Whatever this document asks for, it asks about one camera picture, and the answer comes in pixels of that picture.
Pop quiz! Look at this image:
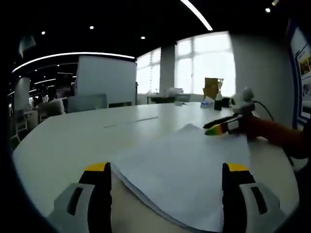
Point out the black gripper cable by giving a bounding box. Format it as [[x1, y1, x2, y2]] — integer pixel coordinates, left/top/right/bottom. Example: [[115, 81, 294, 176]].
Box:
[[253, 100, 275, 121]]

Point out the person's right hand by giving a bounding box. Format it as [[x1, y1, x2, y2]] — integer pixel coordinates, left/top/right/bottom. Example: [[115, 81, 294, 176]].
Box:
[[229, 114, 269, 142]]

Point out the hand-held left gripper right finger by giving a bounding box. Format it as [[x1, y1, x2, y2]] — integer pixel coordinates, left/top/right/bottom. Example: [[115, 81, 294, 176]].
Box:
[[222, 162, 287, 233]]

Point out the wall poster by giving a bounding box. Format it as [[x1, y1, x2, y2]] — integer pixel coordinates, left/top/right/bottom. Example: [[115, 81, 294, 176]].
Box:
[[286, 20, 311, 122]]

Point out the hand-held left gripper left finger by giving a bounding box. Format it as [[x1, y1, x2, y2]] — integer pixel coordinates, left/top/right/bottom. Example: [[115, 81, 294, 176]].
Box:
[[47, 162, 112, 233]]

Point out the ceiling air conditioner vent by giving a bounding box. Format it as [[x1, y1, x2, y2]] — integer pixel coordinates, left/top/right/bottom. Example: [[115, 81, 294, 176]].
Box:
[[19, 35, 36, 58]]

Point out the table cable slot cover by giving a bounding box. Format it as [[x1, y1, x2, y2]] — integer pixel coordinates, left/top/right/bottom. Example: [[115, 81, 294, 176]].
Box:
[[103, 116, 160, 129]]

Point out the white square column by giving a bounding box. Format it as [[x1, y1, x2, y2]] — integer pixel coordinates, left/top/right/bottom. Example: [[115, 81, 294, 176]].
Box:
[[13, 77, 31, 112]]

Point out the wide ceiling light strip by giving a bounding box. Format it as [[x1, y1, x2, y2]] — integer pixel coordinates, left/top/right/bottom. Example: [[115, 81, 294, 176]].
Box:
[[180, 0, 214, 32]]

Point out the white mobile whiteboard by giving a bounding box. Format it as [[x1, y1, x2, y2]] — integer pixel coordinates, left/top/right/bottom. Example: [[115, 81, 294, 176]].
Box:
[[76, 55, 138, 106]]

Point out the thin ceiling light strip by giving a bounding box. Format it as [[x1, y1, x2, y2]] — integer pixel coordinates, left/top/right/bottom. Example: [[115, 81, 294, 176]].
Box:
[[11, 51, 136, 73]]

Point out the brown cardboard box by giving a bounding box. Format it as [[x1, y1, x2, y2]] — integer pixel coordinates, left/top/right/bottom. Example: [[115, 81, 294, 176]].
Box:
[[203, 77, 225, 100]]

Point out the blue tissue pack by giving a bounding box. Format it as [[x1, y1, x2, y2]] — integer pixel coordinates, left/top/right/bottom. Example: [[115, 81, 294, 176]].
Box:
[[200, 96, 215, 109]]

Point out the grey desk panel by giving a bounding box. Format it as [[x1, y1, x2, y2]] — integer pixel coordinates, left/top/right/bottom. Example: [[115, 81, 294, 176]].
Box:
[[67, 93, 108, 114]]

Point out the grey cluttered items pile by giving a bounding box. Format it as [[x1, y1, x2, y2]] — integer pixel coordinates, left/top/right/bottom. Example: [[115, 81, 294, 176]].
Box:
[[146, 87, 192, 104]]

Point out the white table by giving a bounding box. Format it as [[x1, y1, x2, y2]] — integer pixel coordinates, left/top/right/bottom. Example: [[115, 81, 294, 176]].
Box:
[[12, 101, 301, 233]]

